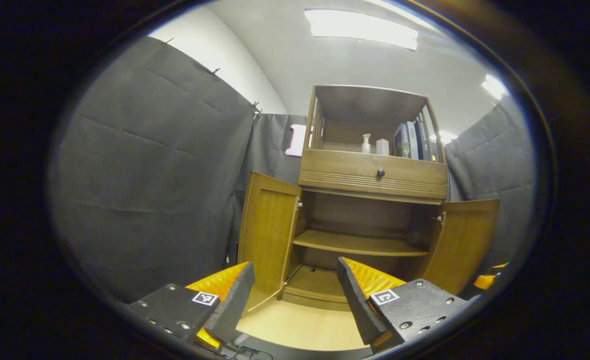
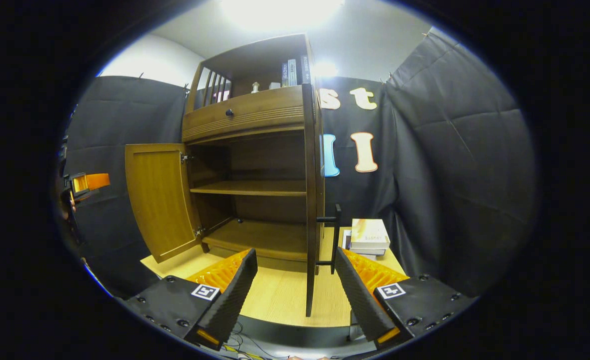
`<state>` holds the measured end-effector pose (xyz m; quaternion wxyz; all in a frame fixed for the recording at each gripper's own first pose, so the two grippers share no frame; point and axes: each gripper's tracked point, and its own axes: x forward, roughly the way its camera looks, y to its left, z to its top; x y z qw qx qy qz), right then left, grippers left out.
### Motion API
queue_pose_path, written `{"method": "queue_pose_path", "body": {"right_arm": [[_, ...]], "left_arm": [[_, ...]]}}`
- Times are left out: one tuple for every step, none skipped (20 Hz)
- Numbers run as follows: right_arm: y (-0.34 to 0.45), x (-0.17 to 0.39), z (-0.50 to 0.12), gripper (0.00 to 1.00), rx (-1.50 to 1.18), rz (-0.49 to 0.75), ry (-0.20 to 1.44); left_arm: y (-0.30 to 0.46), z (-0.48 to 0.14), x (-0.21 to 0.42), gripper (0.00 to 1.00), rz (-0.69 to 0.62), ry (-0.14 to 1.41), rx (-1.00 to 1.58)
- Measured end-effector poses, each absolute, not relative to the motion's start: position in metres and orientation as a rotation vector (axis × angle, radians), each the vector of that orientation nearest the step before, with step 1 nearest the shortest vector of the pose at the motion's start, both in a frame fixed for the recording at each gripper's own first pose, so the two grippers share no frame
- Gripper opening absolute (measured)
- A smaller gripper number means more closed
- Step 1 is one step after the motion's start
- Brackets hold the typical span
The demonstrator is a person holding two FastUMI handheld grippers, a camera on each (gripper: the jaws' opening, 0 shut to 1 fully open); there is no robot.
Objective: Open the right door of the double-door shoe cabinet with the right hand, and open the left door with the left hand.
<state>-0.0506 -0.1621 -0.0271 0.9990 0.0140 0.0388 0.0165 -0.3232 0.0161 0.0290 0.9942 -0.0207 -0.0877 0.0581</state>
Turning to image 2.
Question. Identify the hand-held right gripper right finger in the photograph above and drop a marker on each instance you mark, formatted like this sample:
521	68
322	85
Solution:
360	295

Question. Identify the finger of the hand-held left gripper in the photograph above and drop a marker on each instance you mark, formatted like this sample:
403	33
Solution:
97	181

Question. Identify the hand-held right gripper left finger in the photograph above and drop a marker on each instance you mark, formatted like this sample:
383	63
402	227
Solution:
232	295

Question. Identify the wooden shoe cabinet door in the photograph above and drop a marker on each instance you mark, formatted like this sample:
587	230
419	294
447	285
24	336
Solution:
159	200
310	200

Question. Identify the wooden double-door shoe cabinet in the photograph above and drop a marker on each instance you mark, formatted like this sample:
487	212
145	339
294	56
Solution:
269	160

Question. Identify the metal door hinge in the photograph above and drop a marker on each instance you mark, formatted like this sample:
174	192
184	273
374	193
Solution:
186	158
199	231

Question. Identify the wooden cabinet shelf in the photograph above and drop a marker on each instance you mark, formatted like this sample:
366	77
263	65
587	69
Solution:
254	187

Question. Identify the thin white book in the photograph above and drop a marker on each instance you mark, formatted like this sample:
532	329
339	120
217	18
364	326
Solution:
370	251

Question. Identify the cream cover book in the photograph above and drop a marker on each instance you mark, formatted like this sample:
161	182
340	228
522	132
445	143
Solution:
370	232

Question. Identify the black backdrop cloth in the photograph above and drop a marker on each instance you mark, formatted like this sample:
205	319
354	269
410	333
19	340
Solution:
465	165

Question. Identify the dark blue book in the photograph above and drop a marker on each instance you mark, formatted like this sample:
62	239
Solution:
284	75

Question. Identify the pale grey book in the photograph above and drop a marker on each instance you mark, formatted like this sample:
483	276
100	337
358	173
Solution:
292	73

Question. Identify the small ceiling spotlight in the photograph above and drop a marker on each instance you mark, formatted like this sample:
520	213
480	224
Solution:
325	69

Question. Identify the large ceiling light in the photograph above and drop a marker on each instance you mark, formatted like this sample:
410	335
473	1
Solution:
279	12

